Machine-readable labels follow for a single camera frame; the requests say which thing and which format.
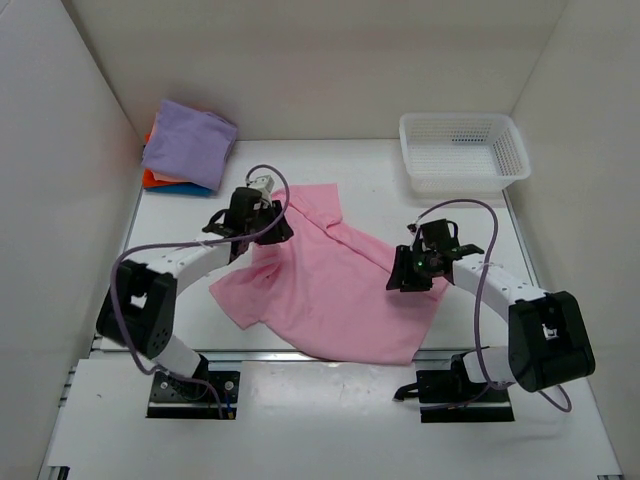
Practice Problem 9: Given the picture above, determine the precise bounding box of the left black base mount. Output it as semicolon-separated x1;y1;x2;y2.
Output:
146;366;241;421

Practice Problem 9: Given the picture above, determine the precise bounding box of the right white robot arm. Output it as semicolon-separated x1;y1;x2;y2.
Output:
386;219;596;401

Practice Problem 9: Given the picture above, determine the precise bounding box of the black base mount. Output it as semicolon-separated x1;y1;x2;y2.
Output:
393;354;515;424
146;366;241;421

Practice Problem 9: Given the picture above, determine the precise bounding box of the purple folded t shirt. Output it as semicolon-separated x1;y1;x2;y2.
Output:
142;100;238;191

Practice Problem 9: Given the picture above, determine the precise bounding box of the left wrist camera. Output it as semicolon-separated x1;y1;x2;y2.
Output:
246;175;275;201

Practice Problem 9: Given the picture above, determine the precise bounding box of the white plastic basket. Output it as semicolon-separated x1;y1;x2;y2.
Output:
399;113;531;196

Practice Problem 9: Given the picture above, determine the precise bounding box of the pink t shirt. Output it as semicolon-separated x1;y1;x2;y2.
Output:
209;184;448;365

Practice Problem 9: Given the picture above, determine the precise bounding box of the orange folded t shirt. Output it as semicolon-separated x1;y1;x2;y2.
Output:
142;132;206;190

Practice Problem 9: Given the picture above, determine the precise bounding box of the blue folded t shirt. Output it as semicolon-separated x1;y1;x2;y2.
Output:
145;183;212;197

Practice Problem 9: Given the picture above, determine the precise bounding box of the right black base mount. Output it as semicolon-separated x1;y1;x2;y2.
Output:
393;354;515;424

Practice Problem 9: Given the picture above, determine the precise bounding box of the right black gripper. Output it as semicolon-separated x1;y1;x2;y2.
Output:
387;245;436;292

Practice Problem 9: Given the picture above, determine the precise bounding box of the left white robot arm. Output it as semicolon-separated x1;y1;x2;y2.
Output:
96;176;293;399

